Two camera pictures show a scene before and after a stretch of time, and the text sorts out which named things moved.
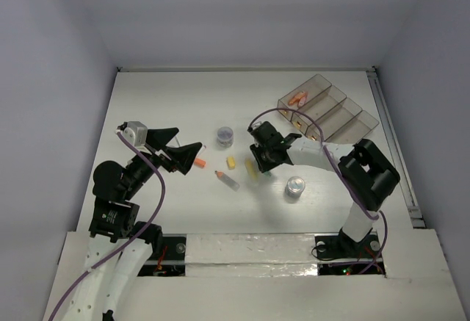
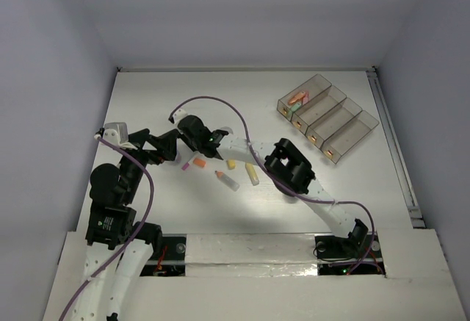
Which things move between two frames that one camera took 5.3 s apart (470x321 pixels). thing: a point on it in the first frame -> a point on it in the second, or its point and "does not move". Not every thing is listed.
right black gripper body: [262, 154] -> [194, 145]
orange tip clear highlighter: [228, 181] does not move
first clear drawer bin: [302, 94] does not move
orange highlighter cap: [200, 162] does not move
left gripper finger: [183, 156] -> [166, 144]
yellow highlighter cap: [230, 162] does not move
